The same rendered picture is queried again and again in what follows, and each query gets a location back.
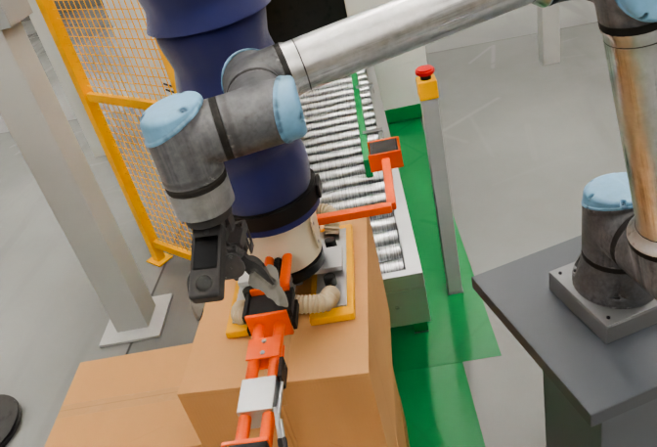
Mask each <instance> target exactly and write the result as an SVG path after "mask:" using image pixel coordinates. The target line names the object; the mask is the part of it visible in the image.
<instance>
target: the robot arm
mask: <svg viewBox="0 0 657 447"><path fill-rule="evenodd" d="M565 1H569V0H390V1H387V2H385V3H382V4H380V5H377V6H375V7H372V8H370V9H367V10H365V11H363V12H360V13H358V14H355V15H353V16H350V17H348V18H345V19H342V20H340V21H337V22H333V23H331V24H328V25H326V26H323V27H321V28H318V29H315V30H313V31H310V32H308V33H305V34H303V35H300V36H298V37H295V38H293V39H290V40H287V41H286V42H278V43H276V44H274V45H271V46H268V47H266V48H263V49H261V50H259V49H255V48H245V49H241V50H238V51H237V52H235V53H234V54H232V55H231V56H230V57H229V58H228V60H227V61H226V63H225V64H224V66H223V69H222V75H221V86H222V90H223V93H224V94H221V95H217V96H214V97H211V98H207V99H203V98H202V96H201V95H200V94H199V93H198V92H195V91H185V92H183V93H176V94H173V95H170V96H168V97H165V98H163V99H161V100H159V101H157V102H156V103H154V104H153V105H151V106H150V107H149V108H147V109H146V110H145V112H144V113H143V114H142V116H141V119H140V127H141V130H142V133H143V136H144V138H145V145H146V147H147V148H148V149H149V151H150V153H151V156H152V158H153V162H154V164H155V167H156V169H157V172H158V174H159V177H160V179H161V182H162V184H163V186H164V189H165V191H166V193H165V196H166V197H167V198H168V199H169V200H170V203H171V205H172V208H173V210H174V212H175V215H176V217H177V218H178V219H179V220H180V221H183V222H186V224H187V226H188V227H189V228H191V229H193V239H192V255H191V270H190V273H189V276H188V280H187V286H188V294H189V299H190V303H191V308H192V311H193V313H194V315H195V317H196V319H197V320H198V321H200V319H201V317H202V313H203V307H204V304H205V302H213V301H221V300H223V299H224V292H225V281H226V280H232V279H234V280H235V281H238V280H239V277H241V276H242V275H243V274H244V271H245V272H246V273H247V274H248V275H249V278H248V284H249V285H250V286H251V287H253V288H254V289H257V290H261V291H263V292H264V293H265V294H266V296H267V297H268V298H271V299H273V300H274V301H275V303H276V305H277V306H281V307H285V308H287V307H288V301H287V297H286V295H285V292H284V290H283V288H282V287H281V286H280V279H279V272H278V270H277V268H276V267H275V266H273V265H272V264H268V265H267V266H266V265H265V264H264V263H263V262H262V261H261V260H260V259H259V258H258V257H256V256H254V255H248V254H247V251H248V249H249V251H250V254H252V253H253V248H254V244H253V241H252V238H251V236H250V233H249V230H248V227H247V224H246V221H245V220H241V221H235V219H234V216H233V213H232V204H233V202H234V201H235V194H234V191H233V188H232V185H231V182H230V179H229V176H228V173H227V171H226V168H225V165H224V161H227V160H230V159H233V158H237V157H240V156H246V155H249V154H253V153H256V152H259V151H262V150H266V149H269V148H272V147H276V146H278V145H281V144H284V143H287V144H289V143H291V142H293V141H294V140H297V139H300V138H302V137H304V136H305V135H306V133H307V126H306V122H305V118H304V114H303V110H302V107H301V103H300V99H299V97H300V96H301V95H302V94H303V93H306V92H308V91H311V90H313V89H316V88H318V87H321V86H323V85H326V84H328V83H331V82H334V81H335V80H338V79H340V78H343V77H345V76H348V75H350V74H353V73H355V72H358V71H360V70H363V69H365V68H368V67H372V66H374V65H377V64H380V63H382V62H385V61H387V60H390V59H392V58H395V57H397V56H400V55H402V54H405V53H407V52H410V51H412V50H414V49H416V48H419V47H422V46H424V45H427V44H429V43H432V42H434V41H437V40H439V39H442V38H444V37H447V36H449V35H452V34H454V33H457V32H459V31H462V30H464V29H467V28H470V27H472V26H475V25H477V24H480V23H482V22H485V21H488V20H490V19H493V18H495V17H498V16H500V15H503V14H505V13H508V12H510V11H513V10H516V9H518V8H521V7H523V6H526V5H528V4H533V5H535V6H537V7H539V8H546V7H549V6H551V5H554V4H556V3H560V2H565ZM588 1H591V2H593V4H594V6H595V11H596V17H597V22H598V27H599V30H600V32H601V33H602V38H603V44H604V49H605V55H606V61H607V65H608V71H609V76H610V82H611V87H612V93H613V99H614V104H615V110H616V114H617V120H618V125H619V131H620V137H621V142H622V148H623V153H624V159H625V164H626V169H627V172H619V173H609V174H605V175H601V176H599V177H596V178H594V179H592V180H591V181H590V182H589V183H588V184H587V185H586V187H585V189H584V191H583V199H582V251H581V253H580V255H579V257H578V259H577V261H576V262H575V264H574V267H573V270H572V282H573V286H574V288H575V290H576V291H577V292H578V293H579V294H580V295H581V296H582V297H583V298H585V299H586V300H588V301H590V302H592V303H594V304H597V305H600V306H603V307H607V308H614V309H630V308H636V307H639V306H642V305H645V304H647V303H649V302H650V301H652V300H653V299H654V298H655V299H656V300H657V0H588ZM239 224H241V226H240V225H239ZM246 232H247V234H248V237H249V240H250V243H249V241H248V238H247V235H246Z"/></svg>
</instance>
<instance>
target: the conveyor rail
mask: <svg viewBox="0 0 657 447"><path fill-rule="evenodd" d="M366 73H367V78H368V83H371V82H372V85H373V90H372V86H369V87H370V92H371V97H372V106H373V111H374V116H375V121H376V126H377V128H379V127H382V131H383V136H384V139H385V138H390V137H391V136H390V132H389V127H388V124H387V119H386V115H385V111H384V107H383V103H382V99H381V95H380V91H379V86H378V82H377V78H376V74H375V69H374V66H372V67H368V68H366ZM373 91H374V92H373ZM392 176H393V183H394V190H395V197H396V203H397V208H396V209H394V214H395V219H396V224H397V229H398V234H399V239H400V244H401V249H402V253H403V258H404V263H405V268H406V270H407V269H412V268H417V267H421V264H420V261H419V257H418V252H417V247H416V241H415V236H414V232H413V228H412V224H411V218H410V215H409V212H408V207H407V203H406V199H405V194H404V191H403V187H402V182H401V178H400V173H399V170H398V168H392Z"/></svg>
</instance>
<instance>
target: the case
mask: <svg viewBox="0 0 657 447"><path fill-rule="evenodd" d="M339 224H340V225H346V224H351V225H352V227H353V248H354V281H355V312H356V317H355V319H352V320H346V321H340V322H333V323H327V324H320V325H315V326H312V325H311V324H310V321H309V317H310V314H309V313H307V314H305V313H303V314H300V313H299V314H298V326H297V329H293V330H294V333H293V335H285V336H284V346H285V357H284V359H285V363H286V366H287V380H286V389H283V399H282V408H281V419H283V422H284V428H285V437H286V440H287V446H288V447H397V435H396V418H395V400H394V382H393V365H392V347H391V330H390V312H389V307H388V302H387V298H386V293H385V288H384V284H383V280H382V275H381V271H380V266H379V261H378V257H377V252H376V247H375V243H374V238H373V233H372V225H371V221H370V218H369V217H364V218H359V219H353V220H347V221H342V222H339ZM340 225H339V226H340ZM236 283H237V281H235V280H234V279H232V280H226V281H225V292H224V299H223V300H221V301H213V302H205V305H204V308H203V313H202V317H201V319H200V321H199V324H198V327H197V333H196V336H195V339H194V342H193V345H192V349H191V352H190V355H189V358H188V361H187V365H186V368H185V371H184V374H183V376H182V380H181V383H180V386H179V389H178V392H177V395H178V397H179V399H180V401H181V403H182V405H183V407H184V409H185V411H186V413H187V415H188V417H189V419H190V421H191V423H192V425H193V427H194V429H195V431H196V433H197V436H198V438H199V440H200V442H201V444H202V446H203V447H221V443H222V442H227V441H234V440H235V438H236V432H237V426H238V420H239V417H238V415H237V408H238V403H239V398H240V392H241V381H242V380H245V374H246V368H247V362H248V361H245V358H246V352H247V347H248V341H249V340H250V339H252V336H249V335H246V336H239V337H233V338H227V336H226V329H227V324H228V320H229V315H230V310H231V306H232V301H233V297H234V292H235V288H236Z"/></svg>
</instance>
